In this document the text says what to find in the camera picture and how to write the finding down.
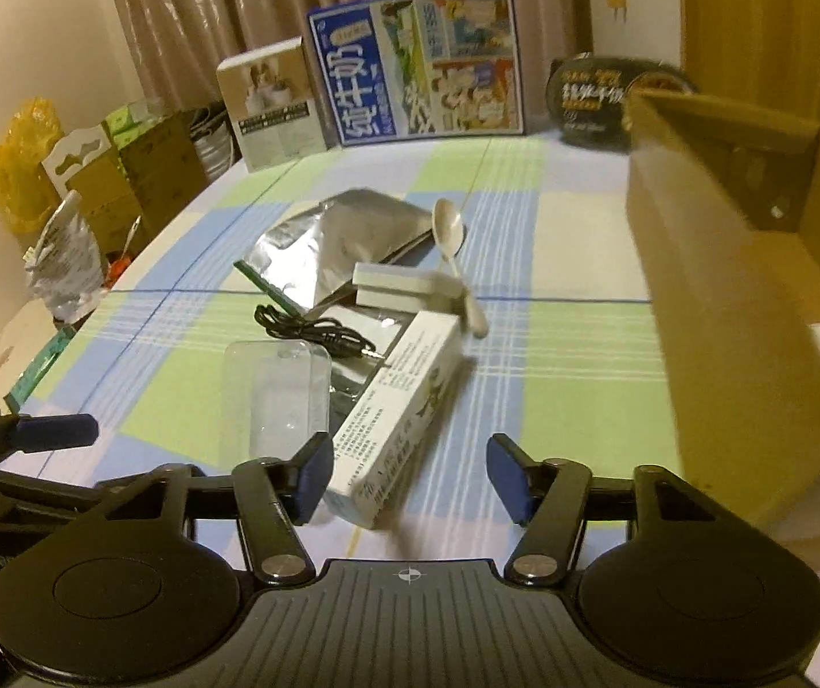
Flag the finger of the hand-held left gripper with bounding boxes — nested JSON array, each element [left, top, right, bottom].
[[0, 408, 100, 467]]

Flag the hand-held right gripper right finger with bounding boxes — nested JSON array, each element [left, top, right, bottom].
[[487, 433, 741, 587]]

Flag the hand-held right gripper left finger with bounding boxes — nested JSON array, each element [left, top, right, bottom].
[[95, 433, 335, 587]]

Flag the clear plastic case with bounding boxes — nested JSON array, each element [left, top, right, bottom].
[[224, 340, 333, 464]]

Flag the white medicine box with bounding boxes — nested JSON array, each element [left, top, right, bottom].
[[324, 310, 480, 514]]

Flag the black cable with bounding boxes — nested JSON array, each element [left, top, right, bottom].
[[255, 303, 386, 363]]

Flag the silver foil bag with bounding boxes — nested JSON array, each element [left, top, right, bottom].
[[234, 188, 434, 314]]

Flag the desktop with checked cloth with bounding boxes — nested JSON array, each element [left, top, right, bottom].
[[9, 132, 820, 592]]

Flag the teal flat box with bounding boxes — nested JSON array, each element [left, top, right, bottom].
[[9, 326, 79, 406]]

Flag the white plastic bag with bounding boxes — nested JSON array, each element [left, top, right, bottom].
[[23, 190, 107, 323]]

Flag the white flat box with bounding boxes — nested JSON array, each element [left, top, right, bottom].
[[351, 261, 458, 296], [354, 290, 448, 315]]

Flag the cardboard box with white flap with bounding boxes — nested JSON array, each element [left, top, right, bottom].
[[41, 122, 146, 260]]

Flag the white plastic spoon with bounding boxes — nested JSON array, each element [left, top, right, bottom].
[[433, 198, 490, 339]]

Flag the yellow plastic bag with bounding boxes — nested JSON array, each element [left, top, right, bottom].
[[0, 96, 68, 234]]

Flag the dark brown cardboard box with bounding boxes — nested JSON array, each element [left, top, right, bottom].
[[119, 111, 208, 232]]

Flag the green paper box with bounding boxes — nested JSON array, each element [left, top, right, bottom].
[[105, 103, 169, 153]]

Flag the white humidifier box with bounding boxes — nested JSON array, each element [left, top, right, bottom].
[[216, 39, 330, 174]]

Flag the black instant rice bowl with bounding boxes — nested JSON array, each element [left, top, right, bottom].
[[545, 53, 701, 154]]

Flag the blue milk carton box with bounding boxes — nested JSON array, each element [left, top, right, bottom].
[[307, 0, 526, 150]]

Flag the beige pleated curtain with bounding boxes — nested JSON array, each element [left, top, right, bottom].
[[98, 0, 598, 131]]

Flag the yellow curtain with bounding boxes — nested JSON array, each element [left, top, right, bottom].
[[677, 0, 820, 131]]

